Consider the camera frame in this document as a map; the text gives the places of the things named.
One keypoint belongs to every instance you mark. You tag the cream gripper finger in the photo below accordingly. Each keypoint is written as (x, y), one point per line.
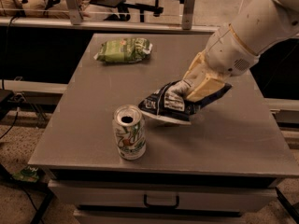
(181, 88)
(208, 86)

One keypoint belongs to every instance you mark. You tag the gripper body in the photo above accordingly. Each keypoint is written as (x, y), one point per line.
(228, 52)

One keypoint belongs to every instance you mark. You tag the blue chip bag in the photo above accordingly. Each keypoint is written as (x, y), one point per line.
(167, 107)

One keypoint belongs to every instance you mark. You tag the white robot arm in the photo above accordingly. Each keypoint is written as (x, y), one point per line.
(236, 47)

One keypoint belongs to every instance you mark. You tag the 7up soda can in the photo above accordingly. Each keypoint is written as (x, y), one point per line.
(129, 131)

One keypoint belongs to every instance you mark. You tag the green chip bag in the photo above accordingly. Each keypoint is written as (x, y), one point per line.
(124, 50)

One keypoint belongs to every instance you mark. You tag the grey drawer cabinet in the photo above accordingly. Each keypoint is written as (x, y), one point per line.
(228, 161)

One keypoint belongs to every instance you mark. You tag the green packet on floor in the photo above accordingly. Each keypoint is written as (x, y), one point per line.
(27, 174)

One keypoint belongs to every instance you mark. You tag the black drawer handle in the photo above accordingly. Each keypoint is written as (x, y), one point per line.
(155, 202)

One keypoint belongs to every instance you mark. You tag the metal railing frame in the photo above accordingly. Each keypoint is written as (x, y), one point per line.
(152, 16)

